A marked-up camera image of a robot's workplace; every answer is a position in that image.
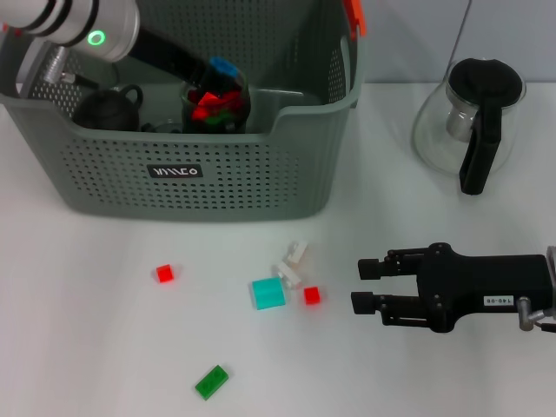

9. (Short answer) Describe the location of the green rectangular brick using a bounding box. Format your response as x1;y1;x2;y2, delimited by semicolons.
195;365;230;400
204;111;234;127

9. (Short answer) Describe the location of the dark red long brick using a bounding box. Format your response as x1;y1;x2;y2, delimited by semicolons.
216;89;244;112

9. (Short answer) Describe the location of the white toy brick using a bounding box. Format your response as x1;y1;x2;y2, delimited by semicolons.
284;241;312;267
276;261;301;290

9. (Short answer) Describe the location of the bright red sloped brick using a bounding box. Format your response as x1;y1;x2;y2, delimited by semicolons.
189;90;222;123

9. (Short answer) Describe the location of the glass pitcher black lid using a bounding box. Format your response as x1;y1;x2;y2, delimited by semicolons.
411;56;527;196

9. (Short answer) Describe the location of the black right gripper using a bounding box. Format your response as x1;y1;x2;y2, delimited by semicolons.
349;242;552;334

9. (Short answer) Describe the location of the thin grey cable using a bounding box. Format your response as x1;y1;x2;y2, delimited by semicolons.
446;0;474;77

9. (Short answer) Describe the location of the glass teacup black holder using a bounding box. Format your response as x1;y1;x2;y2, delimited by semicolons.
180;64;252;135
138;122;182;135

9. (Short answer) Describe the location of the teal square plate brick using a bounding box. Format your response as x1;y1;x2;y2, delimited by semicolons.
250;276;288;311

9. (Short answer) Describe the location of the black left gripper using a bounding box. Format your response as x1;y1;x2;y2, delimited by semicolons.
126;25;242;94

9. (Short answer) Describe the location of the grey perforated storage bin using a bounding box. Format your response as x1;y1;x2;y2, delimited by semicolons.
0;0;366;225

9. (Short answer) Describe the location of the blue square plate brick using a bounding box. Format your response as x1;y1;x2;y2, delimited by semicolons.
209;56;239;78

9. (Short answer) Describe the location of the dark brown clay teapot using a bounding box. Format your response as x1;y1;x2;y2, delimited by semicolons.
71;84;144;133

